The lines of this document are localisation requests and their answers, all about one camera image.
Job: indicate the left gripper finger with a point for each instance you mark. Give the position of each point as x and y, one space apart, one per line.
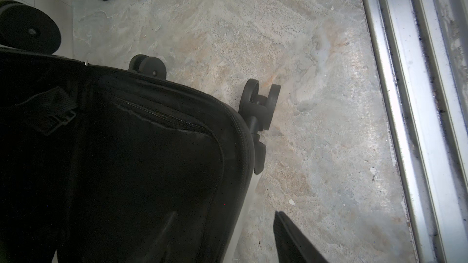
291 244

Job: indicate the white hard-shell suitcase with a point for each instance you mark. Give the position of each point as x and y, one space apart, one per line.
104 165

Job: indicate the aluminium mounting rail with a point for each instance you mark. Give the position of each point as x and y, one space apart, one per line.
421 51

